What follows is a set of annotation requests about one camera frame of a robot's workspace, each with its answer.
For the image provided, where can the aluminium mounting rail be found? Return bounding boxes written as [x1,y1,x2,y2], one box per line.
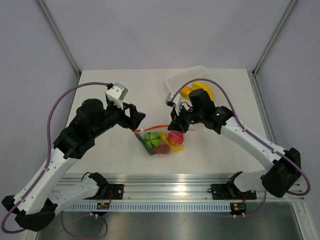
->
[52,173,306,202]

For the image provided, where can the clear orange-zip bag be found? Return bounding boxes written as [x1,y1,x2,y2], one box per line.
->
[133,125,186,156]

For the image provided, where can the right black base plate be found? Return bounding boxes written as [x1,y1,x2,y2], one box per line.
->
[207,183,257,200]

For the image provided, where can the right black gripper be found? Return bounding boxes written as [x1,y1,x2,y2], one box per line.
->
[168,103,204,134]

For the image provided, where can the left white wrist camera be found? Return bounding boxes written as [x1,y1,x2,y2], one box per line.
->
[105,82,128,110]

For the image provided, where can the yellow banana bunch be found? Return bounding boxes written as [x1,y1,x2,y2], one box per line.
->
[192,81,214,101]

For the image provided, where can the right aluminium frame post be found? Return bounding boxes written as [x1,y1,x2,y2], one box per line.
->
[252,0,300,78]

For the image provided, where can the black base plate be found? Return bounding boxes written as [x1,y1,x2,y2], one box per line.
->
[101,183,125,200]
[207,183,257,200]

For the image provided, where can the red apple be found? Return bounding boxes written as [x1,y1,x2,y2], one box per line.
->
[167,130,185,146]

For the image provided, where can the green apple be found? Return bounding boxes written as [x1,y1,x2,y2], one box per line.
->
[143,132,161,148]

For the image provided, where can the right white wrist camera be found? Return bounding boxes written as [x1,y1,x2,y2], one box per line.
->
[165,92,182,115]

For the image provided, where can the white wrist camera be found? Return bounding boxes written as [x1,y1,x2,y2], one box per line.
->
[105,82,128,110]
[165,92,182,115]

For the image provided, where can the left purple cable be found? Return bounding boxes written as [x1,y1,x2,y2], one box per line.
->
[0,81,112,234]

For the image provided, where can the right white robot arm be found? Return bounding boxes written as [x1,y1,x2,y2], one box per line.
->
[166,89,301,198]

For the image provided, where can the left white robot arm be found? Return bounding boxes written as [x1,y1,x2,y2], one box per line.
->
[1,98,146,232]

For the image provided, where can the yellow bell pepper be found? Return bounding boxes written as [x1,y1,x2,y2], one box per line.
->
[159,132,184,152]

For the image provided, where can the aluminium frame post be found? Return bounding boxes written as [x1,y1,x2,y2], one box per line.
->
[35,0,82,79]
[252,0,300,78]

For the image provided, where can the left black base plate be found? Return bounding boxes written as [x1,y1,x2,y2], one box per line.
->
[101,183,125,200]

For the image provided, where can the green spring onion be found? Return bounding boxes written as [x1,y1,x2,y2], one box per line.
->
[134,132,154,156]

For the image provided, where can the left aluminium frame post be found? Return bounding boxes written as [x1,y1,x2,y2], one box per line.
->
[35,0,82,79]

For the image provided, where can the white slotted cable duct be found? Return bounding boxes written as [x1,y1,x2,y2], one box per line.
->
[65,202,231,213]

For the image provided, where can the purple grape bunch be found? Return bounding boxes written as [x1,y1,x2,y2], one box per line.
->
[150,144,171,155]

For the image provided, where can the green orange mango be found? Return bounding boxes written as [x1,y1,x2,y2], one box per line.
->
[179,86,193,99]

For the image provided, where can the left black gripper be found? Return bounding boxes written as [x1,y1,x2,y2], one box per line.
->
[90,99,145,139]

